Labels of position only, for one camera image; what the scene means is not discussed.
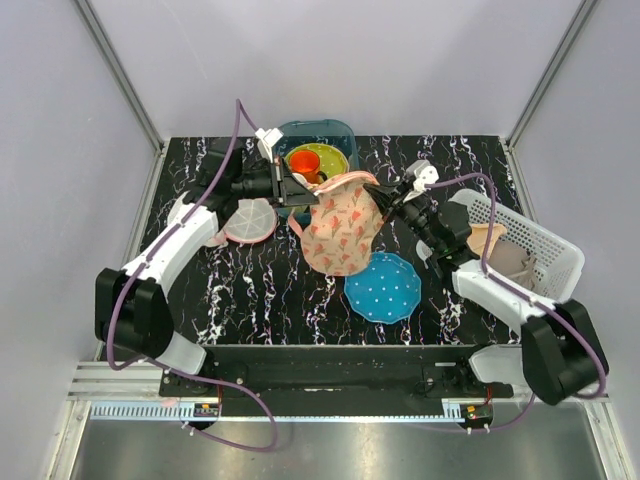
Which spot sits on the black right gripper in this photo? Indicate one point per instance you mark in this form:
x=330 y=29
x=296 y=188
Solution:
x=381 y=192

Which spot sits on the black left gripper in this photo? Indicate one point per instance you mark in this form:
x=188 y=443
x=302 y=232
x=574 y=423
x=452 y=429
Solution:
x=295 y=194

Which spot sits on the floral mesh laundry bag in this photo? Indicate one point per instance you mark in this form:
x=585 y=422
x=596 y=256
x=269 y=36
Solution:
x=343 y=225

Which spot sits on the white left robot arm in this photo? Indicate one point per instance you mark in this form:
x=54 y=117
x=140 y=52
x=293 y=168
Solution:
x=131 y=306

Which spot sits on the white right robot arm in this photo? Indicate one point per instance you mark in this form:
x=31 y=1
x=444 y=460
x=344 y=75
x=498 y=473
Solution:
x=559 y=354

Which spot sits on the round pink mesh laundry bag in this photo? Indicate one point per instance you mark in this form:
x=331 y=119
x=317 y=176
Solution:
x=253 y=222

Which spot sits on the beige bra in basket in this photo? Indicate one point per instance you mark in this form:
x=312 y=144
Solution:
x=508 y=259

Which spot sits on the orange mug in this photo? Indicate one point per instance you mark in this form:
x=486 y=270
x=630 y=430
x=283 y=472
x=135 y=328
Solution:
x=307 y=164

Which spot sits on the green dotted plate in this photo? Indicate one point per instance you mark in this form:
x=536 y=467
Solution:
x=333 y=161

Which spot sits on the teal transparent plastic tray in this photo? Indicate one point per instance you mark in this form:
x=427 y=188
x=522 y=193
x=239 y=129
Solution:
x=329 y=131

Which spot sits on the blue dotted plate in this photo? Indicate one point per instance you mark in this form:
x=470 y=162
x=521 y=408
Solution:
x=387 y=291

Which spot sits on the white plastic basket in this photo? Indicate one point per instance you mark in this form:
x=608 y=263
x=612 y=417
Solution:
x=558 y=264

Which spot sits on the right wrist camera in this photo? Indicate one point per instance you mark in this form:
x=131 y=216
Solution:
x=420 y=175

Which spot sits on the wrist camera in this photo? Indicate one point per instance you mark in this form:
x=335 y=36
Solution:
x=267 y=139
x=420 y=175

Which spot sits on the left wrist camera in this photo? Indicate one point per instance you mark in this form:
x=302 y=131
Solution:
x=267 y=139

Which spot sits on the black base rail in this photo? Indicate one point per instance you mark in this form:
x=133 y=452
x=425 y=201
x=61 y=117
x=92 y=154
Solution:
x=338 y=381

